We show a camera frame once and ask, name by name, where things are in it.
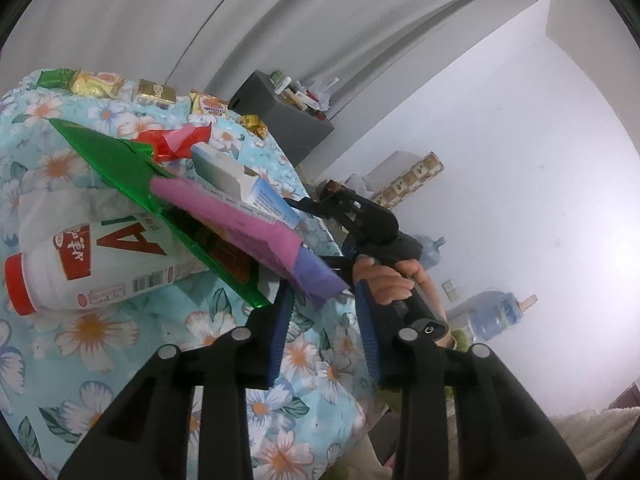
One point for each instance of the person's right hand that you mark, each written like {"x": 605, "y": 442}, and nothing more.
{"x": 385, "y": 280}

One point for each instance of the white drink bottle red cap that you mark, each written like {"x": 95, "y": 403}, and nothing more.
{"x": 100, "y": 270}

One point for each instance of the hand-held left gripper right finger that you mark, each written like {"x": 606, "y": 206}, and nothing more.
{"x": 369, "y": 340}

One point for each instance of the white table pedestal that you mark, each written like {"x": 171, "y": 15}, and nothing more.
{"x": 375, "y": 452}

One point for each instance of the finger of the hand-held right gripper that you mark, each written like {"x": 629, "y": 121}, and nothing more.
{"x": 320, "y": 207}
{"x": 342, "y": 262}

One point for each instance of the blue white small box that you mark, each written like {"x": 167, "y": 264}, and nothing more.
{"x": 225, "y": 172}

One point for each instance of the wall outlet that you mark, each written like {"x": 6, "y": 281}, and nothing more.
{"x": 451, "y": 291}

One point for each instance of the gold square wrapper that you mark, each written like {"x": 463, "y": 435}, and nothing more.
{"x": 156, "y": 92}

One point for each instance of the grey curtain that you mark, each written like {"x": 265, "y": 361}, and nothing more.
{"x": 200, "y": 10}

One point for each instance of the green candy wrapper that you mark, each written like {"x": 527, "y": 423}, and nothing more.
{"x": 55, "y": 78}

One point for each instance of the grey cabinet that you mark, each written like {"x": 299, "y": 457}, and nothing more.
{"x": 280, "y": 120}

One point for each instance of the clear plastic bag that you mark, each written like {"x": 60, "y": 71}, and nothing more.
{"x": 325, "y": 92}

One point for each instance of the patterned cardboard box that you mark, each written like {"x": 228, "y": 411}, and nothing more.
{"x": 410, "y": 180}

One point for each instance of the gold snack wrapper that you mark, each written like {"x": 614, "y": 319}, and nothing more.
{"x": 97, "y": 84}

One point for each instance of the blue floral cloth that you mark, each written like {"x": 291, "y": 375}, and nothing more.
{"x": 100, "y": 360}

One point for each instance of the red crumpled wrapper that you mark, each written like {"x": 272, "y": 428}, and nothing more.
{"x": 170, "y": 140}

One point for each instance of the yellow orange snack packet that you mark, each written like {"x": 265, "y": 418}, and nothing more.
{"x": 209, "y": 104}

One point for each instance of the green foil packet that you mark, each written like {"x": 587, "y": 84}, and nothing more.
{"x": 110, "y": 160}

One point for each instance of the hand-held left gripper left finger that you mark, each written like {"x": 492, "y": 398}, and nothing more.
{"x": 279, "y": 340}

